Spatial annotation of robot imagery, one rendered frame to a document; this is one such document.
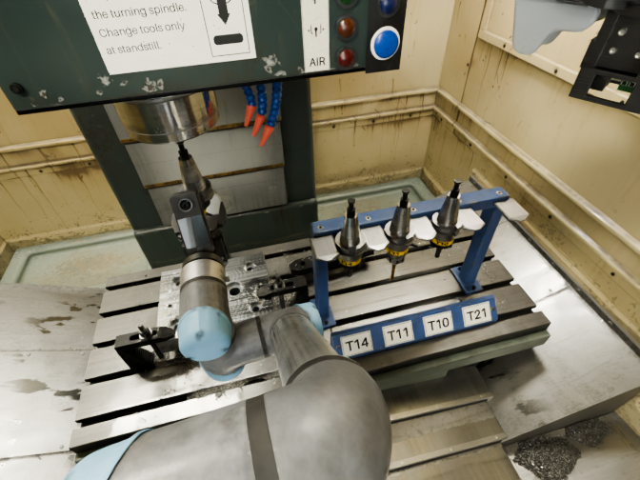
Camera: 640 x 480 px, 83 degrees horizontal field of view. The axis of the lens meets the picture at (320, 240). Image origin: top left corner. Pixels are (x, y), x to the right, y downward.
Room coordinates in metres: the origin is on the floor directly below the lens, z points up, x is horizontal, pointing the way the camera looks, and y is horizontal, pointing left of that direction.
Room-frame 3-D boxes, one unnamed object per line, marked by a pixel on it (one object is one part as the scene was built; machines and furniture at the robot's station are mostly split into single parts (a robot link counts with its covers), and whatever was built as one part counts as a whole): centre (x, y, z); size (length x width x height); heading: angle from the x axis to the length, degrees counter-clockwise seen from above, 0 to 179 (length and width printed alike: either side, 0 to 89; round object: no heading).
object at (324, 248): (0.53, -0.01, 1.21); 0.07 x 0.05 x 0.01; 12
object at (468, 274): (0.67, -0.43, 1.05); 0.10 x 0.05 x 0.30; 12
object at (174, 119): (0.60, 0.24, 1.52); 0.16 x 0.16 x 0.12
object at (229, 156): (1.04, 0.34, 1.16); 0.48 x 0.05 x 0.51; 102
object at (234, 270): (0.60, 0.29, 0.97); 0.29 x 0.23 x 0.05; 102
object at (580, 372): (0.74, -0.39, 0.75); 0.89 x 0.70 x 0.26; 12
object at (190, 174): (0.60, 0.25, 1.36); 0.04 x 0.04 x 0.07
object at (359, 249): (0.54, -0.06, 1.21); 0.06 x 0.06 x 0.03
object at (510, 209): (0.62, -0.44, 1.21); 0.07 x 0.05 x 0.01; 12
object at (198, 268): (0.40, 0.20, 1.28); 0.08 x 0.05 x 0.08; 102
